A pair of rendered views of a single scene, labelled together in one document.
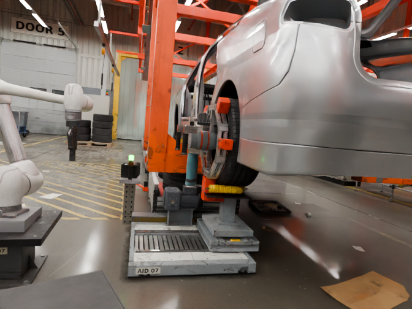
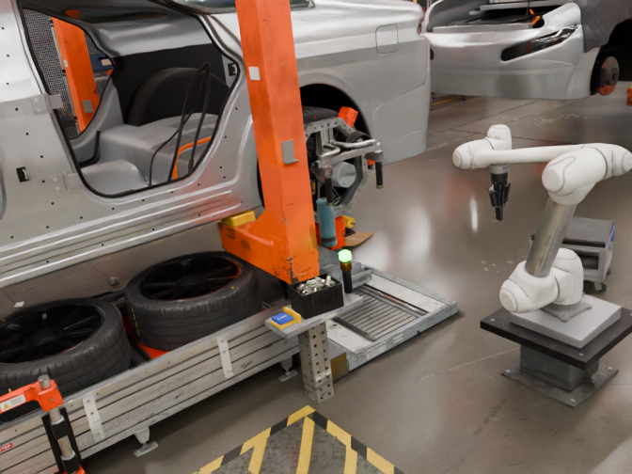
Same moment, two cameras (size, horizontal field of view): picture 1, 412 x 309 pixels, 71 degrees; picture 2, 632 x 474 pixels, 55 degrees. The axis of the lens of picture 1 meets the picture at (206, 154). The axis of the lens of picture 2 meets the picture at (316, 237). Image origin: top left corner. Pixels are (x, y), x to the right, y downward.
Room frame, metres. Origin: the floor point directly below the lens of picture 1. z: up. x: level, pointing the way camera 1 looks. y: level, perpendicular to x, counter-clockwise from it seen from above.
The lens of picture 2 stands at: (3.43, 2.91, 1.73)
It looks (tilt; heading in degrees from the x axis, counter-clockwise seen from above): 21 degrees down; 249
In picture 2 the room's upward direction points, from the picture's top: 7 degrees counter-clockwise
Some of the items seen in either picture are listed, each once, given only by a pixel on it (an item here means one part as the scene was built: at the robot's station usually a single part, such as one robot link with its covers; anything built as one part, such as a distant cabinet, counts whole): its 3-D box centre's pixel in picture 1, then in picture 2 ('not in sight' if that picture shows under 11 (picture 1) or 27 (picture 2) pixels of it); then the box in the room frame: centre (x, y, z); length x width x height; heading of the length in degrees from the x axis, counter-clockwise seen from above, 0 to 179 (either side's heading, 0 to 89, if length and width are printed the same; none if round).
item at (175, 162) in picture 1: (193, 154); (255, 226); (2.67, 0.12, 0.69); 0.52 x 0.17 x 0.35; 104
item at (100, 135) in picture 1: (91, 129); not in sight; (9.91, 3.97, 0.55); 1.40 x 0.80 x 1.09; 103
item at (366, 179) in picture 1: (378, 166); not in sight; (3.15, -1.89, 0.69); 0.52 x 0.17 x 0.35; 104
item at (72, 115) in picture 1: (73, 115); (498, 165); (1.70, 0.79, 0.95); 0.09 x 0.09 x 0.06
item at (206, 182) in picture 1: (213, 189); (328, 230); (2.19, -0.08, 0.48); 0.16 x 0.12 x 0.17; 104
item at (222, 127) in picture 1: (212, 141); (326, 170); (2.18, -0.04, 0.85); 0.54 x 0.07 x 0.54; 14
